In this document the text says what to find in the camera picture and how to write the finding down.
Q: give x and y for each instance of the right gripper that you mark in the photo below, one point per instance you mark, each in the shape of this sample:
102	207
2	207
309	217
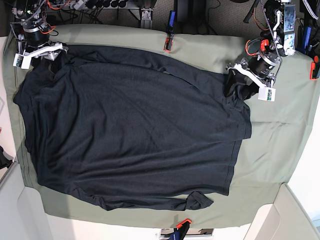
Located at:
51	51

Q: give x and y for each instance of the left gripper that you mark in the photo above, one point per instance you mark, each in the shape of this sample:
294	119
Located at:
256	69

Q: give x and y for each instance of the dark navy T-shirt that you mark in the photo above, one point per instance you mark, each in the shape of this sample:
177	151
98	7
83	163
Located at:
126	128

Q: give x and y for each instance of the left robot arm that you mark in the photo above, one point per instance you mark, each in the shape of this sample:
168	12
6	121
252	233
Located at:
276	19

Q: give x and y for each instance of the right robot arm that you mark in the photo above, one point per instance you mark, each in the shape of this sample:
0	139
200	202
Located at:
31	31

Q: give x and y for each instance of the orange black right clamp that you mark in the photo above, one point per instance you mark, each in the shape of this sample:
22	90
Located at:
315	69

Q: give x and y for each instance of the orange black clamp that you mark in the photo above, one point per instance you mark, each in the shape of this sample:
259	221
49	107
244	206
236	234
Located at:
168	43
315	69
181	229

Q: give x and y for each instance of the olive green table cloth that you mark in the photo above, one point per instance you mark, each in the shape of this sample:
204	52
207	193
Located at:
280	129

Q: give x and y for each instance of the orange black top clamp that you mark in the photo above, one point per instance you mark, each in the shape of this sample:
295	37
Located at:
168	43

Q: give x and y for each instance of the orange black bottom clamp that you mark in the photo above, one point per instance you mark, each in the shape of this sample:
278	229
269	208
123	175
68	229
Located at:
181	229

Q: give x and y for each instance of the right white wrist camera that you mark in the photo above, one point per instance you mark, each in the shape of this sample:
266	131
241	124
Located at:
22	61

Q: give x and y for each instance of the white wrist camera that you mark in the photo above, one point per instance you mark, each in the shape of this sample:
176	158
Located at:
267	94
22	61

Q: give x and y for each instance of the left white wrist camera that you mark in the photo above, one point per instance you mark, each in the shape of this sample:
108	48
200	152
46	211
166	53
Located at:
267	94

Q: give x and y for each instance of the blue handled clamp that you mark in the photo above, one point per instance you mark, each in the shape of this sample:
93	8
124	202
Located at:
171	19

